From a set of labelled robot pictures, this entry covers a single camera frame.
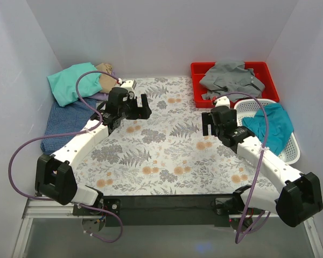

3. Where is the teal t shirt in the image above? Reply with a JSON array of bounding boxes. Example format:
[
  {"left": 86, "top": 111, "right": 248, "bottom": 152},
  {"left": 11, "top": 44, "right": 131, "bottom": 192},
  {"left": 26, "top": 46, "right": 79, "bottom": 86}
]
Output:
[{"left": 242, "top": 103, "right": 294, "bottom": 155}]

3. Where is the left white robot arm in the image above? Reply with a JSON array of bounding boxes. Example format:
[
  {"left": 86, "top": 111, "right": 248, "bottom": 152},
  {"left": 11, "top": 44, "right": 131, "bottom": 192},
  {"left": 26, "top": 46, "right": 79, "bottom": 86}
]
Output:
[{"left": 35, "top": 87, "right": 152, "bottom": 215}]

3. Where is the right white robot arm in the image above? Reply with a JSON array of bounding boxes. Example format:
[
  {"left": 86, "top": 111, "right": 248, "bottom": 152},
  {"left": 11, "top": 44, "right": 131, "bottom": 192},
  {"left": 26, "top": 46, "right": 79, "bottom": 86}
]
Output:
[{"left": 201, "top": 106, "right": 323, "bottom": 227}]

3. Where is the lavender folded garment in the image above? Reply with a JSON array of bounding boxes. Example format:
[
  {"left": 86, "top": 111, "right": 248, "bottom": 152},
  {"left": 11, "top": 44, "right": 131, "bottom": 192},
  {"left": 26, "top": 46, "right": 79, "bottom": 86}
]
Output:
[{"left": 89, "top": 74, "right": 116, "bottom": 101}]

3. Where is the white perforated plastic basket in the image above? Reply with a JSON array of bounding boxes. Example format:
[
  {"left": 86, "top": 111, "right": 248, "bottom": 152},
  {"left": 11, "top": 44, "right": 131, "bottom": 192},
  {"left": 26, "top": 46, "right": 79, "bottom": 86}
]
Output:
[{"left": 234, "top": 99, "right": 300, "bottom": 165}]

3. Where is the beige folded garment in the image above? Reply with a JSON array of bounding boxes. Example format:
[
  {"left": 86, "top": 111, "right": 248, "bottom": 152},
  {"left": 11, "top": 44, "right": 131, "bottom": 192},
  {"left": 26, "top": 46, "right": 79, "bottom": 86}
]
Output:
[{"left": 95, "top": 63, "right": 117, "bottom": 94}]

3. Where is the grey crumpled shirt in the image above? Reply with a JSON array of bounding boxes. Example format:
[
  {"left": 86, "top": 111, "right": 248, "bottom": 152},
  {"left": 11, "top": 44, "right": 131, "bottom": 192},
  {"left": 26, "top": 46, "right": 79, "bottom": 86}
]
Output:
[{"left": 200, "top": 61, "right": 265, "bottom": 102}]

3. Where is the blue checkered folded shirt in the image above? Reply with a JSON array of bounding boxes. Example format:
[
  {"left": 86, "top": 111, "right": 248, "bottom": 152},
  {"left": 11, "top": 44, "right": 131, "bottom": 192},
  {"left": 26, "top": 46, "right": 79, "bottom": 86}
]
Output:
[{"left": 40, "top": 100, "right": 93, "bottom": 155}]

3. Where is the red plastic tray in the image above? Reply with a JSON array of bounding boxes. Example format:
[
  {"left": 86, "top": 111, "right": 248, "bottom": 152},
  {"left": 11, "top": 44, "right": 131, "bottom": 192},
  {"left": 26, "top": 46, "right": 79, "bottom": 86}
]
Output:
[{"left": 191, "top": 62, "right": 279, "bottom": 108}]

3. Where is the floral patterned table mat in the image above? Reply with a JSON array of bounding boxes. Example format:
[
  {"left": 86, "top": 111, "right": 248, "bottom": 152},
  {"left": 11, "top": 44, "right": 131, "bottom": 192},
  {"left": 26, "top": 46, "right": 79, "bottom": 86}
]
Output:
[{"left": 74, "top": 77, "right": 276, "bottom": 196}]

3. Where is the mint green folded shirt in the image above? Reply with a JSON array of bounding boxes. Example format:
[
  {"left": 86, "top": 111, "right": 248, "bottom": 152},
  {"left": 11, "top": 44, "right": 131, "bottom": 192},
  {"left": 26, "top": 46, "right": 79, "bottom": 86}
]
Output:
[{"left": 47, "top": 62, "right": 102, "bottom": 107}]

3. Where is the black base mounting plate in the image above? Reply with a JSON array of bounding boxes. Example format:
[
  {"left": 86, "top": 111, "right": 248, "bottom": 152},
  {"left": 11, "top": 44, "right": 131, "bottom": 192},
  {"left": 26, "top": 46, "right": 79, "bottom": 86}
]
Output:
[{"left": 72, "top": 194, "right": 264, "bottom": 228}]

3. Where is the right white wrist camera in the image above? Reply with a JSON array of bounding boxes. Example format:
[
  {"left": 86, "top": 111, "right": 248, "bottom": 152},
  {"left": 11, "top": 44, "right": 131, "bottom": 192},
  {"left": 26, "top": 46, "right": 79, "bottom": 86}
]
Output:
[{"left": 214, "top": 96, "right": 230, "bottom": 108}]

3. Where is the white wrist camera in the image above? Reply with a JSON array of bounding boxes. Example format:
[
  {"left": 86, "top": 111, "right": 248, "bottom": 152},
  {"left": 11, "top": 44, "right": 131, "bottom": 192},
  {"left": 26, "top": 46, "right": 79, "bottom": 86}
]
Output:
[
  {"left": 214, "top": 96, "right": 230, "bottom": 108},
  {"left": 118, "top": 78, "right": 136, "bottom": 92}
]

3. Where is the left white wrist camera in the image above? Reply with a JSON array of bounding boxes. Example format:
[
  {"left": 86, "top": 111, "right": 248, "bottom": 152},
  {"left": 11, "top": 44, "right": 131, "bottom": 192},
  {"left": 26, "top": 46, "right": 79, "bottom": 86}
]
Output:
[{"left": 118, "top": 78, "right": 136, "bottom": 92}]

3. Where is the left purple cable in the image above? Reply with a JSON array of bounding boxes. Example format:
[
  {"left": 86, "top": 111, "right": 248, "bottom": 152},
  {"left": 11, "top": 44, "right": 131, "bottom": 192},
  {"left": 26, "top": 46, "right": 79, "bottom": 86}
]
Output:
[{"left": 8, "top": 70, "right": 124, "bottom": 243}]

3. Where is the aluminium frame rail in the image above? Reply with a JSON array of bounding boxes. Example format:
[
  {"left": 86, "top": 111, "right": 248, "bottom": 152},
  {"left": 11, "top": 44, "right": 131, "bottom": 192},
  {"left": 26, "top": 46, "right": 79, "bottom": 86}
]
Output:
[{"left": 12, "top": 200, "right": 323, "bottom": 257}]

